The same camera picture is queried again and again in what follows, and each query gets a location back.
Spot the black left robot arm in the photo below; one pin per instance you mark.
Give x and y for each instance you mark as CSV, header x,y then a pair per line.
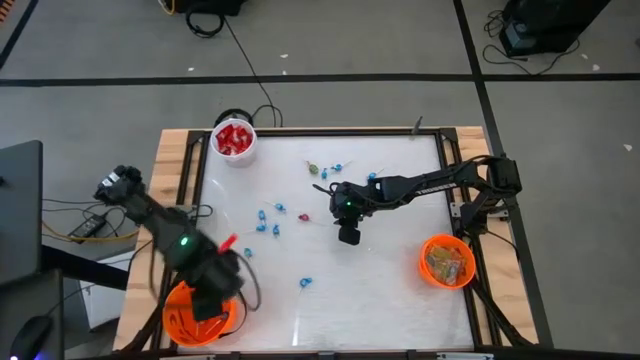
x,y
150,215

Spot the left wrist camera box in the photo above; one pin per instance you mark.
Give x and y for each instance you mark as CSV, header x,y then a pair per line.
x,y
207,307

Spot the red Skittles pack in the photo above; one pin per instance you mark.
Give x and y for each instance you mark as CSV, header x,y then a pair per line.
x,y
225,134
230,149
244,137

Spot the white box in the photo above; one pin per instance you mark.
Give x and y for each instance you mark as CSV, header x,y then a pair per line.
x,y
107,300

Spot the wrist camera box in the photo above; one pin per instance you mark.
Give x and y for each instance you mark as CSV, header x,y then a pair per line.
x,y
349,235
207,307

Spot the black floor box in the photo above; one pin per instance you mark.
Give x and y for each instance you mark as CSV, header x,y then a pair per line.
x,y
210,6

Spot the green wrapped lollipop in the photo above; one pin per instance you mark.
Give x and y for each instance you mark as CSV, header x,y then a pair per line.
x,y
313,168

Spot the black metal beam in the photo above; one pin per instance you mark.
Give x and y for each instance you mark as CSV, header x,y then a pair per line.
x,y
80,265

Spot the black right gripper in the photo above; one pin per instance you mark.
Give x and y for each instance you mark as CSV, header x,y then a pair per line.
x,y
350,200

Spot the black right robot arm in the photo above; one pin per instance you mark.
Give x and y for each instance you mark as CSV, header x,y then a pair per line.
x,y
425,185

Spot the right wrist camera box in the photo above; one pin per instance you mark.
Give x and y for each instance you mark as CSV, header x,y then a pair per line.
x,y
349,235

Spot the dark grey monitor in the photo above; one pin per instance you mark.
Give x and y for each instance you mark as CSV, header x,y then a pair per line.
x,y
20,215

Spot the clear plastic wrapper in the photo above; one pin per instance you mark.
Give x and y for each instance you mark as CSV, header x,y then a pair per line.
x,y
220,187

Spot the red tag on arm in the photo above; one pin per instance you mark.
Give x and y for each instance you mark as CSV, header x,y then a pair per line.
x,y
227,243

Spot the red lollipop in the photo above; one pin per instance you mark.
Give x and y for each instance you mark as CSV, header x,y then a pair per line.
x,y
303,217

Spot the black power adapter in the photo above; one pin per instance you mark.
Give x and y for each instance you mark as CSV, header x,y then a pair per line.
x,y
87,226

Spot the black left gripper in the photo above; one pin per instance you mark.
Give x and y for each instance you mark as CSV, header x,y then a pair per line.
x,y
217,275

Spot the black equipment case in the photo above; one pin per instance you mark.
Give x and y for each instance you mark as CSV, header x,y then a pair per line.
x,y
545,25

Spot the white plastic bucket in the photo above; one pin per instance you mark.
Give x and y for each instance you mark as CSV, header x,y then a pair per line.
x,y
239,160

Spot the black computer mouse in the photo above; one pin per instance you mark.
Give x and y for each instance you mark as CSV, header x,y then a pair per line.
x,y
30,337

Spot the orange plastic bucket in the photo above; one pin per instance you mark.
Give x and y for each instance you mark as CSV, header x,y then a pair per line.
x,y
425,270

